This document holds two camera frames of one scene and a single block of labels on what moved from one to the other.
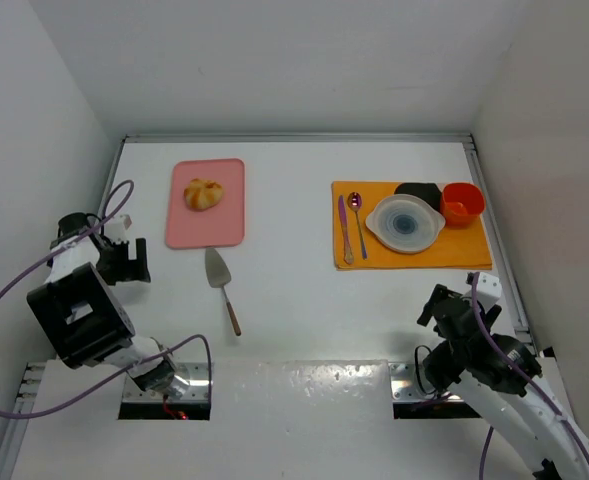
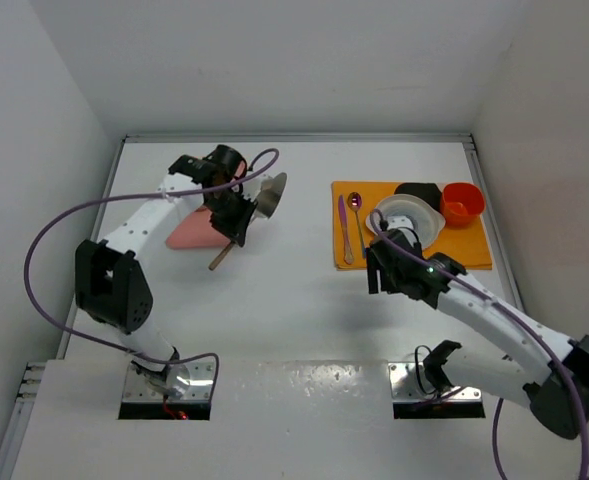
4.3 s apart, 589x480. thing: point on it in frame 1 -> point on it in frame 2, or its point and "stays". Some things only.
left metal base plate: x=195 y=378 stays
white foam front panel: x=269 y=420 stays
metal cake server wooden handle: x=234 y=319 -> x=267 y=201
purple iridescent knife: x=348 y=255 stays
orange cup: x=462 y=204 stays
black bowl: x=426 y=191 stays
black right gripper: x=437 y=304 -> x=381 y=267
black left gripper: x=128 y=263 -> x=234 y=220
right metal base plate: x=405 y=387 stays
